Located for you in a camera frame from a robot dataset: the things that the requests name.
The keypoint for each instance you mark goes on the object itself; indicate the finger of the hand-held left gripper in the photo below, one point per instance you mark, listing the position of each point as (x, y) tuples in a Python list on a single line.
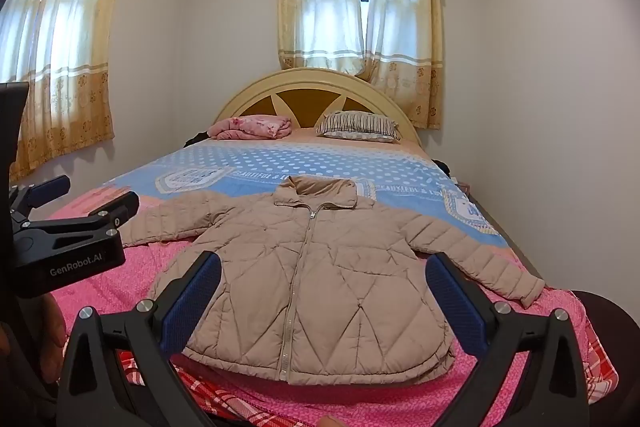
[(50, 192), (117, 207)]

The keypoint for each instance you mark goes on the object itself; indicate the dark object beside bed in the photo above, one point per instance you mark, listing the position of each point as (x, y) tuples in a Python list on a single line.
[(195, 139)]

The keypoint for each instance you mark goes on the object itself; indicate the beige puffer jacket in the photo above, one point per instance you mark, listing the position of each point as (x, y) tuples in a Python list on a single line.
[(320, 277)]

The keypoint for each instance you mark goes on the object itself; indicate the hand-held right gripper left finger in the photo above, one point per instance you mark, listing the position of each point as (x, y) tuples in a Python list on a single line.
[(192, 302)]

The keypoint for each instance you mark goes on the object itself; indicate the striped pillow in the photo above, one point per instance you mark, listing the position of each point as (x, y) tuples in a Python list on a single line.
[(360, 126)]

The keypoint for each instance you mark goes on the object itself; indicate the wide yellow patterned curtain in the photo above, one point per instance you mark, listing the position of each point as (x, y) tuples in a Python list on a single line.
[(65, 57)]

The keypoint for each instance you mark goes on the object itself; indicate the red checked sheet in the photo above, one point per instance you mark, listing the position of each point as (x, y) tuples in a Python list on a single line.
[(597, 367)]

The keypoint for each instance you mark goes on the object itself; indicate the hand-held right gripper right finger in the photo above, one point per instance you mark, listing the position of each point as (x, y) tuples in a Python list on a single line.
[(452, 302)]

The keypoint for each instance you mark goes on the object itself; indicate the cream wooden headboard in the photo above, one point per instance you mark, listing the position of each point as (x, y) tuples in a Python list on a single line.
[(305, 89)]

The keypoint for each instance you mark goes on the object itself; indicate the folded pink floral quilt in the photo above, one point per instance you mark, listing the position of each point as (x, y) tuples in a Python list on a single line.
[(250, 127)]

